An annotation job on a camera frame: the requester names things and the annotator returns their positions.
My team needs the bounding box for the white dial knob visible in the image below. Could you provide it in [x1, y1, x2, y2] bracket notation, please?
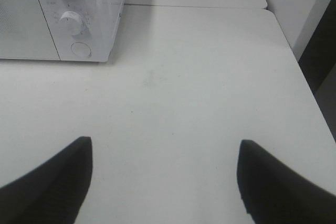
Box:
[59, 11, 83, 36]

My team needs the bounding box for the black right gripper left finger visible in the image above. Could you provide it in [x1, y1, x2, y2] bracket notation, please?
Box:
[1, 136, 92, 223]

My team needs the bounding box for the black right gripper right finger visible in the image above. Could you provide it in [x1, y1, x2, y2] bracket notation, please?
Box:
[237, 140, 335, 223]

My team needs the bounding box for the round white door button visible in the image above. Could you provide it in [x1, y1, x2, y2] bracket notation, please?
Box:
[71, 42, 91, 58]

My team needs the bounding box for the white microwave oven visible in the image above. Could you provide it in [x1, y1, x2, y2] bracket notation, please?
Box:
[1, 0, 124, 62]

